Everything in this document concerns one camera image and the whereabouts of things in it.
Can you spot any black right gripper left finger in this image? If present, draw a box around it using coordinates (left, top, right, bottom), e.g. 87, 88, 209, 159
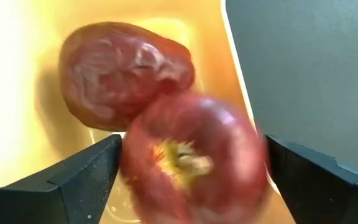
0, 134, 123, 224

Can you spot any yellow plastic basket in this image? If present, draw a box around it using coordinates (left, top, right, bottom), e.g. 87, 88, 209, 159
0, 0, 295, 224

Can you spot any red yellow apple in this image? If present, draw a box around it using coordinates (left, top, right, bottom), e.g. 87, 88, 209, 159
119, 91, 272, 224

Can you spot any black table mat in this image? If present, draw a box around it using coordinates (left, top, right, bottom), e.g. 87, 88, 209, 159
221, 0, 358, 187

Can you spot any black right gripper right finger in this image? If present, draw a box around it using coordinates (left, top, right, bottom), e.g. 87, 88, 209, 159
264, 134, 358, 224

